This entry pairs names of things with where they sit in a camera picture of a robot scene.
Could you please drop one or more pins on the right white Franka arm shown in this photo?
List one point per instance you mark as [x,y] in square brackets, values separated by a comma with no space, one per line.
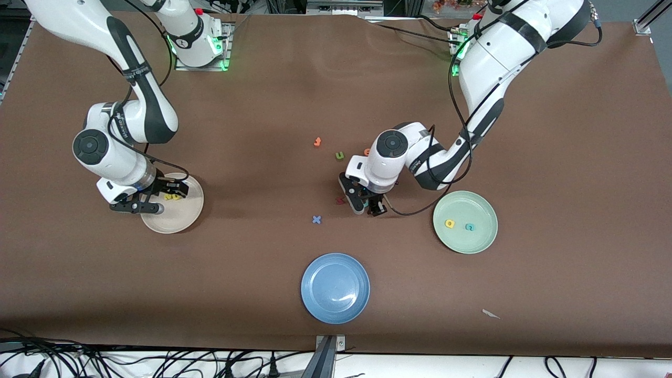
[79,16]

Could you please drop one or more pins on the orange flower bunch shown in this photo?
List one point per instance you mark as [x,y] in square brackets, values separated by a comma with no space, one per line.
[451,4]

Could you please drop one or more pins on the aluminium frame rail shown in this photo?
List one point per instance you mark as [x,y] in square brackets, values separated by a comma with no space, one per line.
[341,8]

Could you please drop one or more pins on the small white paper scrap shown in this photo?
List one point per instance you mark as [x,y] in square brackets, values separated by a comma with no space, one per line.
[491,314]

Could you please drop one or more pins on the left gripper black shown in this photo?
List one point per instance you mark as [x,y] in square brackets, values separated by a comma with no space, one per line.
[376,205]

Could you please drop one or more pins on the dark aluminium post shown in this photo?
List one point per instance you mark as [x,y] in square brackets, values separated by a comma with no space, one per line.
[321,362]

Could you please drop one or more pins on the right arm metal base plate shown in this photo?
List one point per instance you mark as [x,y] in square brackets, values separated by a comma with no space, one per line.
[227,32]

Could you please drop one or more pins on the aluminium frame bar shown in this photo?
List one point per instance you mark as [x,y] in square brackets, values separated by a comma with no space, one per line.
[41,14]
[648,18]

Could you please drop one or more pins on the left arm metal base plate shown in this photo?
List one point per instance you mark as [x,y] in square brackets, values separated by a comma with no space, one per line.
[453,37]

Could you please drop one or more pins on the blue round plate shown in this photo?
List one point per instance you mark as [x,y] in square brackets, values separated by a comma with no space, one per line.
[335,288]

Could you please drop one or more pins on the metal bracket plate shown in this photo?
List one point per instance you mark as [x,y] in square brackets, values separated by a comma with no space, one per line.
[340,344]

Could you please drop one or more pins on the green round plate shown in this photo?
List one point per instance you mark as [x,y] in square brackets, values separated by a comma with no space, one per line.
[472,241]

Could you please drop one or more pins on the brown table cover sheet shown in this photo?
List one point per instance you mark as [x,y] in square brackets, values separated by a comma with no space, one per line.
[105,289]

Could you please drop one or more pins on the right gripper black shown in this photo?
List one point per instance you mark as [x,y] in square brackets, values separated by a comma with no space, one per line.
[164,187]

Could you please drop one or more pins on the left white Franka arm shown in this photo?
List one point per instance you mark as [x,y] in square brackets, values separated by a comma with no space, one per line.
[504,47]

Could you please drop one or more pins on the beige round plate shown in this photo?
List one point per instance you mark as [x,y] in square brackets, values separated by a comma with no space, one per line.
[178,218]

